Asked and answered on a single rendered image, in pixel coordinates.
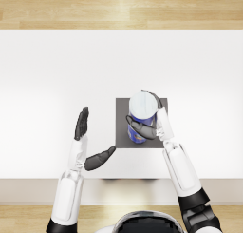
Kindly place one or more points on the blue can with white lid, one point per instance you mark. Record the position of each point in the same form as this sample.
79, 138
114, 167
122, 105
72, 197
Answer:
141, 114

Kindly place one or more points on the dark grey square mat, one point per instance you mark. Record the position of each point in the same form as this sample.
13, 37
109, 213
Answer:
122, 132

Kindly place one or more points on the dark round robot body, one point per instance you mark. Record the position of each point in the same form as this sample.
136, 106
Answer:
148, 223

